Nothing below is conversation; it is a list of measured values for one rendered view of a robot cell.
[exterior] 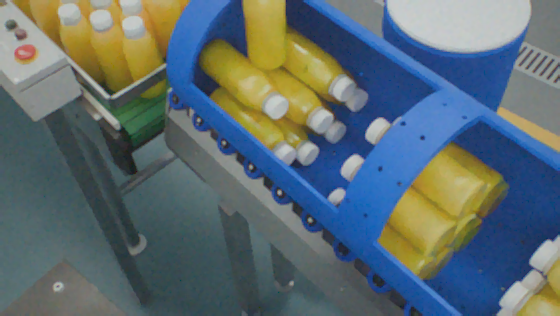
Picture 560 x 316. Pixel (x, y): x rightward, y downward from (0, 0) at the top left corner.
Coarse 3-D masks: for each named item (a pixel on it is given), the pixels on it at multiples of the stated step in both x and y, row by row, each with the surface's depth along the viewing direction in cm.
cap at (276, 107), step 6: (276, 96) 101; (282, 96) 102; (270, 102) 101; (276, 102) 101; (282, 102) 101; (288, 102) 102; (270, 108) 101; (276, 108) 101; (282, 108) 102; (270, 114) 101; (276, 114) 102; (282, 114) 103
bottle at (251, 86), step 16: (208, 48) 107; (224, 48) 107; (208, 64) 107; (224, 64) 105; (240, 64) 104; (224, 80) 105; (240, 80) 103; (256, 80) 102; (272, 80) 103; (240, 96) 103; (256, 96) 102
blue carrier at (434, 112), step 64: (192, 0) 100; (320, 0) 101; (192, 64) 100; (384, 64) 106; (448, 128) 81; (512, 128) 83; (320, 192) 107; (384, 192) 81; (512, 192) 98; (384, 256) 83; (512, 256) 98
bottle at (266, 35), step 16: (256, 0) 94; (272, 0) 94; (256, 16) 95; (272, 16) 96; (256, 32) 98; (272, 32) 98; (256, 48) 101; (272, 48) 101; (256, 64) 104; (272, 64) 103
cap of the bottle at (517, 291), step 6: (516, 282) 81; (510, 288) 80; (516, 288) 80; (522, 288) 80; (510, 294) 80; (516, 294) 80; (522, 294) 80; (504, 300) 81; (510, 300) 80; (516, 300) 80; (504, 306) 81; (510, 306) 80; (510, 312) 81
